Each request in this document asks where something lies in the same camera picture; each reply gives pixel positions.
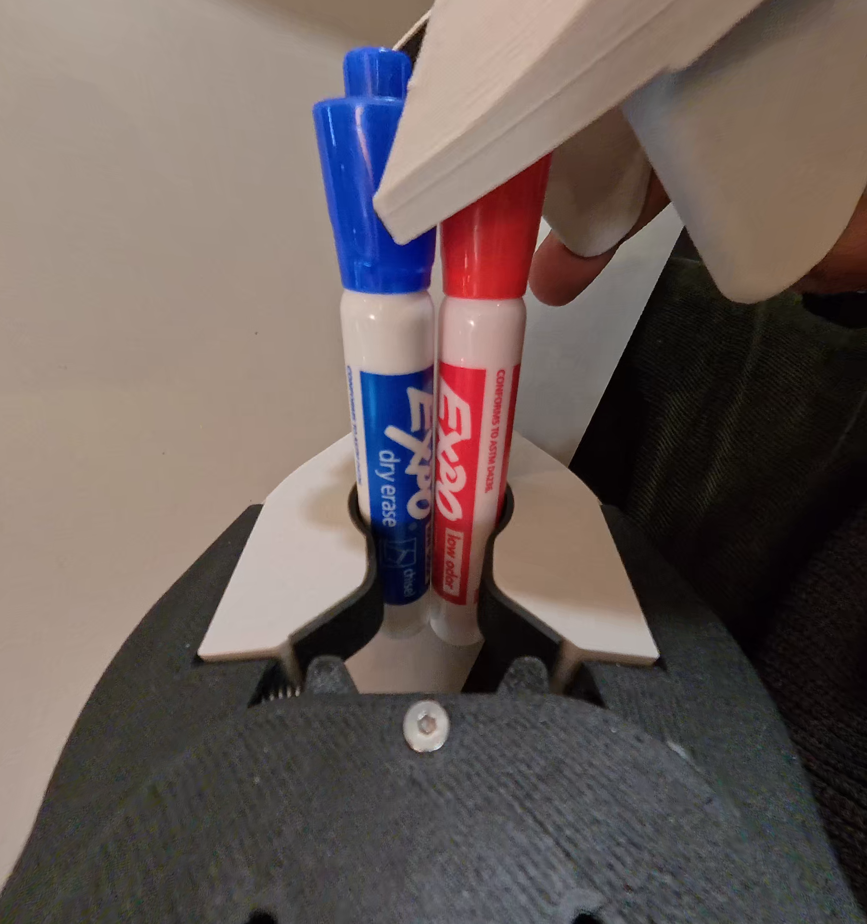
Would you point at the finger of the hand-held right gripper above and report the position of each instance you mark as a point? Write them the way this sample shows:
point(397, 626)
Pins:
point(413, 32)
point(513, 94)

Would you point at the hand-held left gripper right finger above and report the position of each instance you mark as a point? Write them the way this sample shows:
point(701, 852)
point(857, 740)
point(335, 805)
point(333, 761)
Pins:
point(570, 577)

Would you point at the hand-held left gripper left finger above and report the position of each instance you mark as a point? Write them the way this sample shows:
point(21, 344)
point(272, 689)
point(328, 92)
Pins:
point(289, 577)

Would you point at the blue dry erase marker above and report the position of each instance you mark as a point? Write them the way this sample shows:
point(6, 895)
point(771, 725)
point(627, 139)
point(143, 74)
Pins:
point(386, 325)

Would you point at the red dry erase marker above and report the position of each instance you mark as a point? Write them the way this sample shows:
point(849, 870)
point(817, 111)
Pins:
point(477, 332)

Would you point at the person's right hand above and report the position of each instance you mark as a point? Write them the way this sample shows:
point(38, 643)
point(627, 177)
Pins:
point(585, 278)

